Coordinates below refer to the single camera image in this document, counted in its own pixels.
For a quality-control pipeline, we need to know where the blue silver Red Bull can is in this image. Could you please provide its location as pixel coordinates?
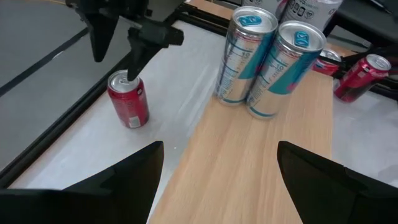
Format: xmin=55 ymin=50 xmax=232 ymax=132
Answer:
xmin=246 ymin=20 xmax=327 ymax=120
xmin=213 ymin=6 xmax=279 ymax=106

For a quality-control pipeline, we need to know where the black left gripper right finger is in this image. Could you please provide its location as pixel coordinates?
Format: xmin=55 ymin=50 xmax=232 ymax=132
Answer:
xmin=276 ymin=140 xmax=398 ymax=224

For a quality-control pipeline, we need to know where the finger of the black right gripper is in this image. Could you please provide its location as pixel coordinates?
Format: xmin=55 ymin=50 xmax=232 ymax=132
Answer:
xmin=126 ymin=20 xmax=185 ymax=82
xmin=76 ymin=12 xmax=121 ymax=63

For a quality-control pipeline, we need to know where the red soda can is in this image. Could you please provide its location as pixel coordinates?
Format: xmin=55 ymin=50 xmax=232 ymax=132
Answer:
xmin=107 ymin=69 xmax=150 ymax=129
xmin=333 ymin=53 xmax=392 ymax=103
xmin=312 ymin=48 xmax=343 ymax=77

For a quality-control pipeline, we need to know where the black metal table frame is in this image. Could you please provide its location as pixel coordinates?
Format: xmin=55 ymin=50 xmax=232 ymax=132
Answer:
xmin=0 ymin=0 xmax=398 ymax=189

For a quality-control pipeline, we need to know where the wooden shelf with black legs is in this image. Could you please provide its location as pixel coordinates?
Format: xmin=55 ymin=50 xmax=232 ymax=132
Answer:
xmin=148 ymin=70 xmax=334 ymax=224

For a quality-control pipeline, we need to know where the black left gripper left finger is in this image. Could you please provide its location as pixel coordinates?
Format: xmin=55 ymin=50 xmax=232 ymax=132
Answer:
xmin=0 ymin=141 xmax=165 ymax=224

